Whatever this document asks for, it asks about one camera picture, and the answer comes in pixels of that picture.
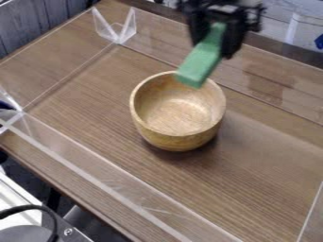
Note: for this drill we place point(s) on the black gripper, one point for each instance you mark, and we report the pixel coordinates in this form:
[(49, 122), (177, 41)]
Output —
[(238, 14)]

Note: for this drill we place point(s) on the green rectangular block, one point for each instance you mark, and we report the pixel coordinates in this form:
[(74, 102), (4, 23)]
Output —
[(202, 59)]

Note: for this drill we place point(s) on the brown wooden bowl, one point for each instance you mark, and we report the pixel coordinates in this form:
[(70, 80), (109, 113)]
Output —
[(174, 116)]

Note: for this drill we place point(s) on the white container in background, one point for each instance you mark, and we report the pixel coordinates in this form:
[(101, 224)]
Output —
[(304, 32)]

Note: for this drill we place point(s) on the clear acrylic front barrier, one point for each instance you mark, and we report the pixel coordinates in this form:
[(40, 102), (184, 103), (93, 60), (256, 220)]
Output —
[(152, 206)]

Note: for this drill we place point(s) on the clear acrylic corner bracket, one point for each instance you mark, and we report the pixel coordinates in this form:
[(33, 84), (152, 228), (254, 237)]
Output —
[(116, 32)]

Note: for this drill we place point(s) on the grey metal bracket with screw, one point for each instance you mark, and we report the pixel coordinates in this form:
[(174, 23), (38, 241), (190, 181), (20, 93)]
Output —
[(66, 231)]

